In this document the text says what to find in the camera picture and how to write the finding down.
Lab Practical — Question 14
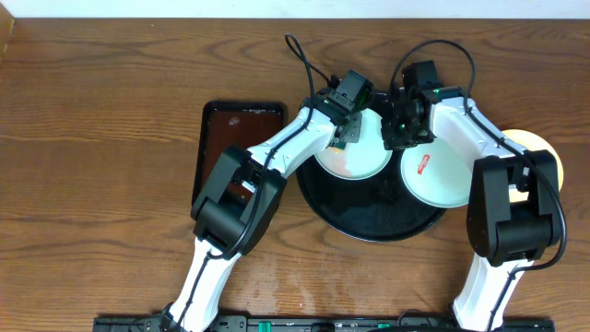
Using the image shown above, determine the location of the light blue front plate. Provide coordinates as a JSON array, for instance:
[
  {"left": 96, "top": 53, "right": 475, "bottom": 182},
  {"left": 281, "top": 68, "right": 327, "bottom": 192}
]
[{"left": 315, "top": 109, "right": 393, "bottom": 180}]

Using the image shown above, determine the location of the light green plate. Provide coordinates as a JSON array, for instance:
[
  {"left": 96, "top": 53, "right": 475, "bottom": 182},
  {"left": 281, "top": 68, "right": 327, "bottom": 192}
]
[{"left": 400, "top": 138, "right": 471, "bottom": 208}]

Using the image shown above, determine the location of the yellow plate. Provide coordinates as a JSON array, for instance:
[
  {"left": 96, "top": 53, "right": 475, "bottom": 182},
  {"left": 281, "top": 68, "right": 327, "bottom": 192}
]
[{"left": 492, "top": 129, "right": 563, "bottom": 207}]

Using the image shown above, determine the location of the rectangular brown water tray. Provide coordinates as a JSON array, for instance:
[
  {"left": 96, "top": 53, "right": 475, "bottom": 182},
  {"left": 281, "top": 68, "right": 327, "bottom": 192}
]
[{"left": 192, "top": 101, "right": 287, "bottom": 204}]

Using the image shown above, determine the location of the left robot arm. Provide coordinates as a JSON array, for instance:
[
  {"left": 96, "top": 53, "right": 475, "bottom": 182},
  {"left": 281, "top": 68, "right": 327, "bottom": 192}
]
[{"left": 159, "top": 99, "right": 360, "bottom": 331}]

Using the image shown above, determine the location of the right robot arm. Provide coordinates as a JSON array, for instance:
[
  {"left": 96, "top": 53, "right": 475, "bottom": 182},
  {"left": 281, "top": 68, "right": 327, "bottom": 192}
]
[{"left": 382, "top": 84, "right": 567, "bottom": 331}]

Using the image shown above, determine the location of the round black tray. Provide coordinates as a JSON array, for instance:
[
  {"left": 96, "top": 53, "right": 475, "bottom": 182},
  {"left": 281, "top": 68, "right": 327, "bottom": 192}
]
[{"left": 296, "top": 150, "right": 445, "bottom": 242}]

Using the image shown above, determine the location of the cardboard box corner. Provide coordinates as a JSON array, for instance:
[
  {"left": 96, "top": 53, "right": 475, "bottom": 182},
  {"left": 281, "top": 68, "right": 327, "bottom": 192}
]
[{"left": 0, "top": 5, "right": 16, "bottom": 60}]

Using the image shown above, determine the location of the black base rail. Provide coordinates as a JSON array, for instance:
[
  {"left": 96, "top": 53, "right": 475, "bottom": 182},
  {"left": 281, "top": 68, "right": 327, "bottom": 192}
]
[{"left": 91, "top": 314, "right": 556, "bottom": 332}]

